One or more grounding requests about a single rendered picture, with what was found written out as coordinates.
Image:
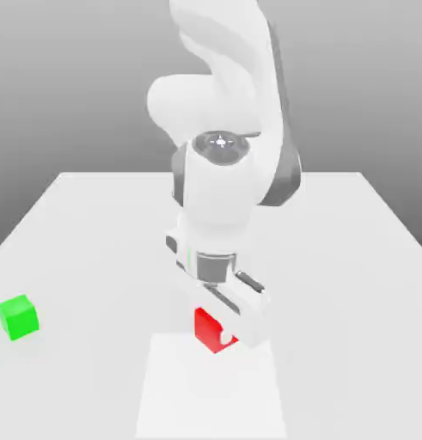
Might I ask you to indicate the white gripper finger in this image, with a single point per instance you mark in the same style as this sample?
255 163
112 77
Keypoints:
226 337

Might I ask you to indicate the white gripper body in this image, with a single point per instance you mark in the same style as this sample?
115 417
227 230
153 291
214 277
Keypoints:
245 316

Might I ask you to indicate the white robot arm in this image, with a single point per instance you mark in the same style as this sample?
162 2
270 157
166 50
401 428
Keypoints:
214 192

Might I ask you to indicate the small red cube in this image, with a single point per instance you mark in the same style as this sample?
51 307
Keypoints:
206 330

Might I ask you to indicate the small green cube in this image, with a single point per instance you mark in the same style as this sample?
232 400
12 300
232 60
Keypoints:
18 318

